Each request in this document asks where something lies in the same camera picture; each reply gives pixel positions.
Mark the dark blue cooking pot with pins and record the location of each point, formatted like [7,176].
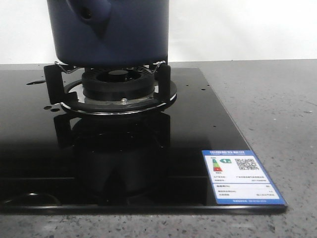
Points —
[109,33]

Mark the black right pot support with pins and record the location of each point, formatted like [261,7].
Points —
[71,96]

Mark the black right burner head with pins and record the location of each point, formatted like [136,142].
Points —
[115,84]

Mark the blue energy label sticker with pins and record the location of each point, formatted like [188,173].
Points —
[238,178]

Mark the black glass gas stove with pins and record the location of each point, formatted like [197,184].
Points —
[53,162]

